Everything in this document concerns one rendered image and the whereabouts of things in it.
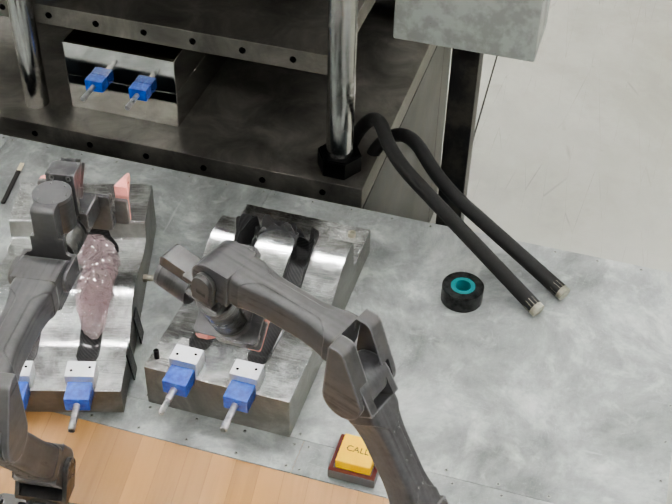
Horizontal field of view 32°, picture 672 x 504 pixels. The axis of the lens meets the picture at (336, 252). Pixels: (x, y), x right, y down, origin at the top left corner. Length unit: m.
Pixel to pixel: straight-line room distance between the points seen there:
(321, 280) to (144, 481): 0.48
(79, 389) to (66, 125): 0.91
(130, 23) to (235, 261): 1.09
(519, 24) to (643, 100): 2.02
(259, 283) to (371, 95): 1.27
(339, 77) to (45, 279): 0.95
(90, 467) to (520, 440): 0.72
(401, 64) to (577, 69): 1.65
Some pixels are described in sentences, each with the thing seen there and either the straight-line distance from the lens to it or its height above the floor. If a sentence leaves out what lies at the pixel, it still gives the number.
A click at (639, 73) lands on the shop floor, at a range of 4.52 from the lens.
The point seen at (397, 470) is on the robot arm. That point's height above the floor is 1.04.
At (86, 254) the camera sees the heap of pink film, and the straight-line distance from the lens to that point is 2.21.
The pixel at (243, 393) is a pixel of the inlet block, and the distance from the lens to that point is 1.92.
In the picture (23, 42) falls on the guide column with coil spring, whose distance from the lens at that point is 2.72.
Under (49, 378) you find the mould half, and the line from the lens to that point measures 2.05.
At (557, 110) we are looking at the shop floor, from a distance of 4.23.
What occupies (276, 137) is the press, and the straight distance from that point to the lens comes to 2.65.
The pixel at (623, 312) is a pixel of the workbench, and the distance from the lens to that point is 2.28.
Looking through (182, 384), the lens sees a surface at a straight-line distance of 1.94.
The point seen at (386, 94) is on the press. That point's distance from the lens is 2.81.
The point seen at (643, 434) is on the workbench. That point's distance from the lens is 2.07.
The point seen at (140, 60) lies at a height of 0.95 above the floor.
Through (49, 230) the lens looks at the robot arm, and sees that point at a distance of 1.69.
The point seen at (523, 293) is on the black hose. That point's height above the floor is 0.83.
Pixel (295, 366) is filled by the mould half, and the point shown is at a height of 0.89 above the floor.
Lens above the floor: 2.33
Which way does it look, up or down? 41 degrees down
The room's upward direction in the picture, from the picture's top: 1 degrees clockwise
